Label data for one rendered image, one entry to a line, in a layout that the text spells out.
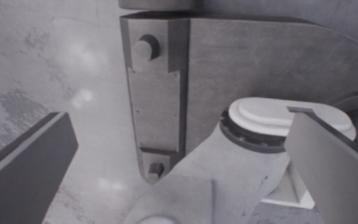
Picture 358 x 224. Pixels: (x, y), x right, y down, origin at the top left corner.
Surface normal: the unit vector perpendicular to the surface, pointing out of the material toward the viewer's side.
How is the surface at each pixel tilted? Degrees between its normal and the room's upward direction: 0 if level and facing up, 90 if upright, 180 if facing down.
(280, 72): 0
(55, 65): 0
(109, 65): 0
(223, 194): 90
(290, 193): 90
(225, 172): 90
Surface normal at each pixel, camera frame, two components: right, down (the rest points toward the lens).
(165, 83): -0.18, 0.51
